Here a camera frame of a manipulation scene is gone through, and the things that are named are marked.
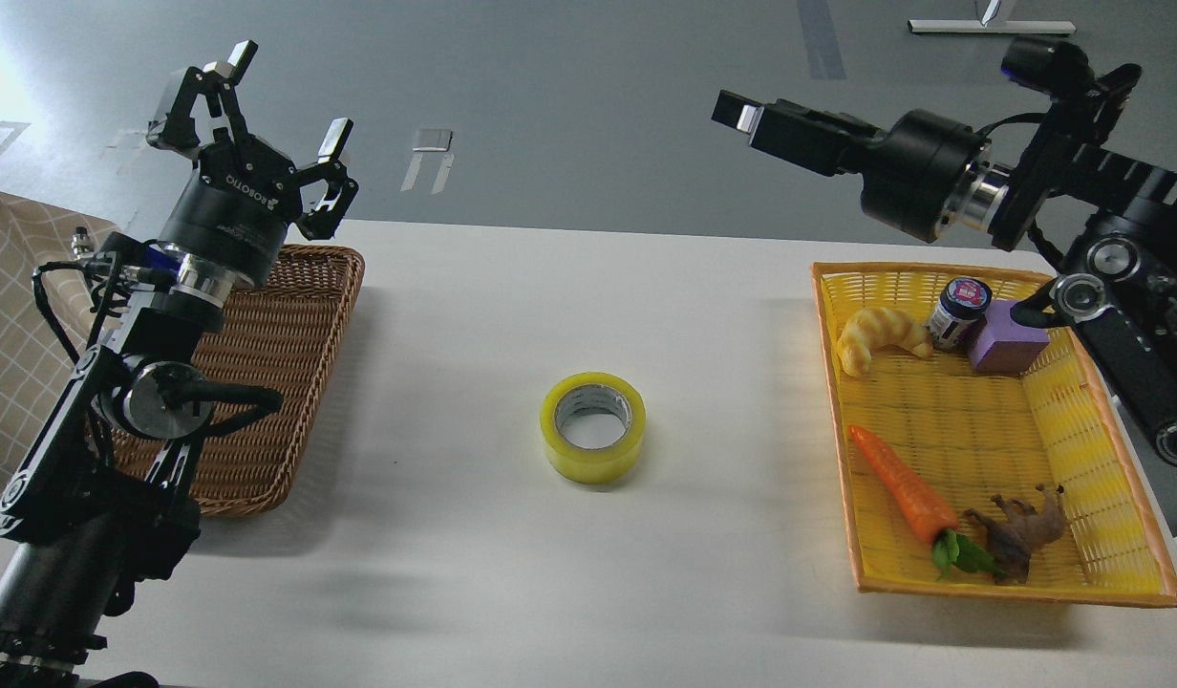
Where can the brown wicker basket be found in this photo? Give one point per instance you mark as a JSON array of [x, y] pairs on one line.
[[285, 336]]

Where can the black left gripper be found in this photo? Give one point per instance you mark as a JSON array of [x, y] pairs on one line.
[[234, 208]]

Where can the purple foam block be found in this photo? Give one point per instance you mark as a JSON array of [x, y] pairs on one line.
[[1000, 346]]

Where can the beige checkered cloth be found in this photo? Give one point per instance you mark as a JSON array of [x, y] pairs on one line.
[[33, 364]]

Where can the yellow tape roll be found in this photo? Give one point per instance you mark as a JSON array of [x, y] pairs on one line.
[[583, 395]]

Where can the small dark jar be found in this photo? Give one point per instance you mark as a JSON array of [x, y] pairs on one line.
[[959, 306]]

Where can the yellow plastic basket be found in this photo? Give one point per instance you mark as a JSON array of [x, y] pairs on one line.
[[972, 436]]

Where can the yellow toy croissant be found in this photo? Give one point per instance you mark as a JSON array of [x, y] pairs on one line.
[[872, 329]]

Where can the white stand base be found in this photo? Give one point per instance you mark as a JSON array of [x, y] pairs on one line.
[[994, 27]]

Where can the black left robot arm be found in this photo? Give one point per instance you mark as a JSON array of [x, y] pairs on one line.
[[102, 500]]

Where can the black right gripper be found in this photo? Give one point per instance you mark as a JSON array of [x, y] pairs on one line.
[[910, 172]]

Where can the brown toy animal figure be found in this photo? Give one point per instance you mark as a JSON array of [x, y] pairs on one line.
[[1026, 529]]

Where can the orange toy carrot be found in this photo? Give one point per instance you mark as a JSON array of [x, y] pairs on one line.
[[929, 515]]

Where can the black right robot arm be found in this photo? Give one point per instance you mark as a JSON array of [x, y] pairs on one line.
[[1106, 223]]

